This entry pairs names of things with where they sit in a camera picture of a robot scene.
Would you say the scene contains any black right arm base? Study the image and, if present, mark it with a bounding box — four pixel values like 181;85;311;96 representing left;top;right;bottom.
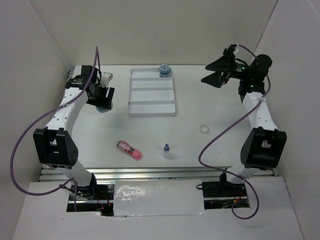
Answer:
196;181;247;199

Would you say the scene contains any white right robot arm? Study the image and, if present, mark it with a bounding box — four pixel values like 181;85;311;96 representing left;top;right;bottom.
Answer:
201;44;287;196

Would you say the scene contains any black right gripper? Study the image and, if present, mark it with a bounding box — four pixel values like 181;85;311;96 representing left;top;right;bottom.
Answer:
200;46;252;88

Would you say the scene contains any pink capped glue stick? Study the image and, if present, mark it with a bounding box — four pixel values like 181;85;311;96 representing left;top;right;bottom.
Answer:
116;140;142;160

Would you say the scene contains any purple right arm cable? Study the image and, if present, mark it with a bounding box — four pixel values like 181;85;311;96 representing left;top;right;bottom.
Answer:
198;44;271;220

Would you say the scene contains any blue slime jar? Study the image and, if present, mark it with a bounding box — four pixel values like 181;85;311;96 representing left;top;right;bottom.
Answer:
159;64;172;78
96;106;109;113

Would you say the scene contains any white foil covered panel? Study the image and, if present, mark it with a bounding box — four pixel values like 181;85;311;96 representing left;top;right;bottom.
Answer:
113;179;206;217

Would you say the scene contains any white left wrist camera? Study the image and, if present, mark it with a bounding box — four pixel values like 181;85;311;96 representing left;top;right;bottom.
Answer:
100;72;113;88

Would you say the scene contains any white tiered organizer tray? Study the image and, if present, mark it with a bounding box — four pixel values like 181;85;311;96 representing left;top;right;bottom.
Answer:
127;68;176;118

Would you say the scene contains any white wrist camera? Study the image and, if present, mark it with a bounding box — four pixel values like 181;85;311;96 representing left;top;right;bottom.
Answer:
100;72;113;88
228;43;239;55

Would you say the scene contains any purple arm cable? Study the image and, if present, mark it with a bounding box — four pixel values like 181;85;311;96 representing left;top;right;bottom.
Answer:
9;46;102;211
198;44;271;220

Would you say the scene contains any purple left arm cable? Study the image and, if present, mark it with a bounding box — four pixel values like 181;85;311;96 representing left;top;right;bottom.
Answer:
9;46;102;211

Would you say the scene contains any small blue capped bottle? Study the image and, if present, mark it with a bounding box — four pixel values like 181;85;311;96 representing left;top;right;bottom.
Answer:
163;143;170;159

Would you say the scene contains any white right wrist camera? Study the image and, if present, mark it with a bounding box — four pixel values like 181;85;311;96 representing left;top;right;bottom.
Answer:
228;43;239;55

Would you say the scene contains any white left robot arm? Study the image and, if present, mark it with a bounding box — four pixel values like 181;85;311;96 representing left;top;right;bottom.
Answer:
33;65;115;200

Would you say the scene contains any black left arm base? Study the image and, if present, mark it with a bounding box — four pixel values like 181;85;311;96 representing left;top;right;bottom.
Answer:
62;184;115;209

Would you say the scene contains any clear tape roll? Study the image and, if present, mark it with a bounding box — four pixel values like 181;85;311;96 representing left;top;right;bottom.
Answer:
199;124;210;135

